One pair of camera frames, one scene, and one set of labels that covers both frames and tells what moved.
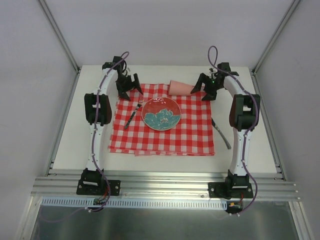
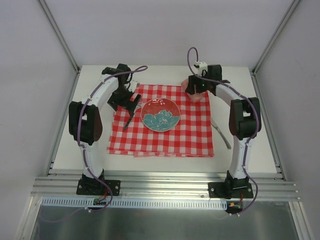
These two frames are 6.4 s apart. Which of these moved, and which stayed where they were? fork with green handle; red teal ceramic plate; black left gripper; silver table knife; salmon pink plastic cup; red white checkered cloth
Moved: salmon pink plastic cup; black left gripper
Stayed: silver table knife; red white checkered cloth; fork with green handle; red teal ceramic plate
